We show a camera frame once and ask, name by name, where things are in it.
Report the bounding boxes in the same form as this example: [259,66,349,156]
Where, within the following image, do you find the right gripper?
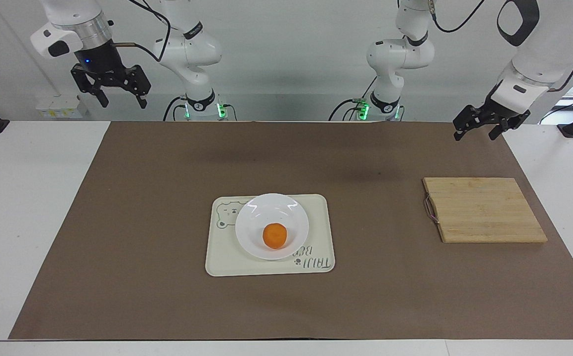
[71,42,151,110]

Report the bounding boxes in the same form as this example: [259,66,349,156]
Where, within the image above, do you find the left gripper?
[453,89,531,142]

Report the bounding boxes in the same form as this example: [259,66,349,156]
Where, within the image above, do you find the white plate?
[235,193,310,261]

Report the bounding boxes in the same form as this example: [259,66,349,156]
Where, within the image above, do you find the orange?
[263,223,288,249]

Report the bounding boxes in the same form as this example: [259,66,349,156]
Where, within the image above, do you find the bamboo cutting board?
[423,177,549,244]

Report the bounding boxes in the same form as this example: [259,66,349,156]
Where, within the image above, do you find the cream tray with bear print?
[205,193,336,277]

